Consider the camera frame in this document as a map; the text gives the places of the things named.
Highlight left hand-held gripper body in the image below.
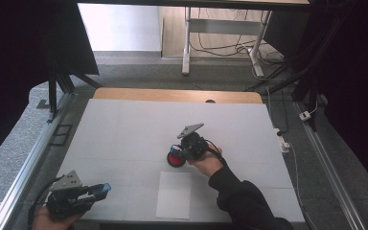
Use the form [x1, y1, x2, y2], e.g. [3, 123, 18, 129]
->
[45, 170, 92, 220]

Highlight white power strip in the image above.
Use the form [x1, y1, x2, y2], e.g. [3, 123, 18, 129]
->
[273, 127, 291, 154]

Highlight black tripod stand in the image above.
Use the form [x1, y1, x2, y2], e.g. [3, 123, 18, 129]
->
[46, 58, 104, 125]

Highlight small white adapter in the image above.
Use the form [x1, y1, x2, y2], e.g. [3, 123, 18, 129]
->
[298, 109, 312, 122]

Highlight white metal desk frame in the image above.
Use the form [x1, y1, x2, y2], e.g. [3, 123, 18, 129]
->
[181, 6, 273, 79]

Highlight hand-held gripper black cable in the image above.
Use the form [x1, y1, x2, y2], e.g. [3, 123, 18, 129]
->
[27, 174, 65, 228]
[204, 139, 228, 168]

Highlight person's right hand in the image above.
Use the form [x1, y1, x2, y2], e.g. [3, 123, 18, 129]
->
[187, 143, 224, 178]

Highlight left hand-held gripper black cable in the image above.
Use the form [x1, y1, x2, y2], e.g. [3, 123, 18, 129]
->
[27, 174, 65, 228]

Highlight right hand-held gripper black cable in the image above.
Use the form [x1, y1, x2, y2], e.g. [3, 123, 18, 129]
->
[204, 139, 228, 168]

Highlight black floor cable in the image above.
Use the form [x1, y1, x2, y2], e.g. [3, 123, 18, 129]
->
[189, 8, 286, 65]

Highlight black curtain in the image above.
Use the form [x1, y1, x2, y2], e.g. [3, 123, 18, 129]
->
[264, 0, 368, 199]
[0, 0, 101, 171]

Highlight wooden table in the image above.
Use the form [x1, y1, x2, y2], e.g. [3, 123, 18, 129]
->
[92, 87, 264, 104]

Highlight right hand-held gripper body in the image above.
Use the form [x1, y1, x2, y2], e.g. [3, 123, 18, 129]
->
[176, 122, 211, 161]

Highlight white table cover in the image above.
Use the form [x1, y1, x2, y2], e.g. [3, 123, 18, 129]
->
[56, 98, 307, 223]

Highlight white floor cable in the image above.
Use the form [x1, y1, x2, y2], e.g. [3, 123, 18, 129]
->
[287, 143, 318, 230]

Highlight aluminium rail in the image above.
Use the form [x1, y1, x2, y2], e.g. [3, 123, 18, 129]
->
[0, 92, 75, 230]
[292, 101, 367, 230]

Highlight white paper sheet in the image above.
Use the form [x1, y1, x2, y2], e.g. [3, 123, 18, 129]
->
[155, 171, 193, 220]

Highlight black metal stand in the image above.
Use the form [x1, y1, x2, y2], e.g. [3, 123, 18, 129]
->
[244, 61, 321, 132]

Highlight round black red stamp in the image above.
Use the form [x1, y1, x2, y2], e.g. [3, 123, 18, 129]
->
[166, 144, 188, 169]

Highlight person's left hand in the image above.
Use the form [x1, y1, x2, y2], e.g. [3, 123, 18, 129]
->
[32, 205, 84, 230]

